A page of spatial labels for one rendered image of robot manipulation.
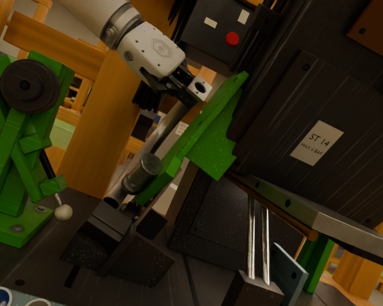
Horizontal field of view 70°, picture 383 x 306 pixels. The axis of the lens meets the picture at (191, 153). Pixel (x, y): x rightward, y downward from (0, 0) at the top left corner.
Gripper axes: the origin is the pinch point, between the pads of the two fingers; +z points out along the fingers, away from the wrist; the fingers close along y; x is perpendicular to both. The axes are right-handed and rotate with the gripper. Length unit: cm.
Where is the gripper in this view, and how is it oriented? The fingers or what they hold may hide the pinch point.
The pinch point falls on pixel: (190, 92)
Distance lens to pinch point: 55.3
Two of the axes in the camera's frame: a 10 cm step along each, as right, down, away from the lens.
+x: -5.8, 4.3, 7.0
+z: 7.4, 6.4, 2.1
